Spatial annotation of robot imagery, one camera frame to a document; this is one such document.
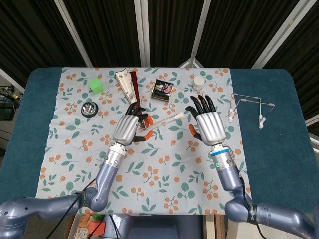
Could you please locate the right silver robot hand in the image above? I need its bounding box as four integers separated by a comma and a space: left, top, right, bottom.
185, 94, 227, 146

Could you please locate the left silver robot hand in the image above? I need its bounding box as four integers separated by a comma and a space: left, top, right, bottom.
112, 101, 154, 146

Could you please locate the clear glass test tube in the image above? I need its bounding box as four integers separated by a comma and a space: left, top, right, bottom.
138, 115, 178, 131

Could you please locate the dark red folding fan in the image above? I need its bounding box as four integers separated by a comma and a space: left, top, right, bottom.
115, 70, 147, 127

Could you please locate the round metal tin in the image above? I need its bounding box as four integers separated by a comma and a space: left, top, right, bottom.
80, 102, 99, 118

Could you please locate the white round jar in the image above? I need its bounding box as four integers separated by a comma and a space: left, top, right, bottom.
192, 76, 205, 90

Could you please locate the green cube block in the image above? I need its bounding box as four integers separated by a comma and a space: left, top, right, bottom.
89, 77, 104, 95

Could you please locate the black food tin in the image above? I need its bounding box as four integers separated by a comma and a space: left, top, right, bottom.
150, 79, 174, 101

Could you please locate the floral fruit print tablecloth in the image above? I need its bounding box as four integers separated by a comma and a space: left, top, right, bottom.
33, 67, 254, 216

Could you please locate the blue table cover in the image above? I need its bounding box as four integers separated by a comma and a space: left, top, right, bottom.
0, 67, 318, 215

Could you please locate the white framed dark partition screen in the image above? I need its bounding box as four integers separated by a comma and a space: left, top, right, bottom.
0, 0, 319, 85

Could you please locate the grey-blue robot torso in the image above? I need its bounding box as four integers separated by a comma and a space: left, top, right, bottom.
103, 214, 204, 239

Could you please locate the white board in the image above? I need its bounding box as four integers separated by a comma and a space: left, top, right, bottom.
228, 215, 290, 239

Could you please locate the cardboard box with orange items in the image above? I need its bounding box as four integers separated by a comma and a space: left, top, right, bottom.
68, 214, 108, 239

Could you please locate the black equipment box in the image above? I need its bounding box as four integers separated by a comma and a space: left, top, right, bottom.
0, 101, 17, 120

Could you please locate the metal wire rack stand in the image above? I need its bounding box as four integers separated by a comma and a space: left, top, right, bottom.
228, 93, 276, 129

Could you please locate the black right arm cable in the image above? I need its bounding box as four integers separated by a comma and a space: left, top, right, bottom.
236, 171, 267, 239

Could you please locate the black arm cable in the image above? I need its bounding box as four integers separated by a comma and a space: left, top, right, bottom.
44, 179, 97, 239
236, 171, 267, 239

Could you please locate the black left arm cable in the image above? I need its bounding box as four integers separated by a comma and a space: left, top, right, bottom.
44, 179, 97, 239

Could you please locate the cable bundle on floor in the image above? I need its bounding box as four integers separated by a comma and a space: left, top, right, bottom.
0, 84, 24, 100

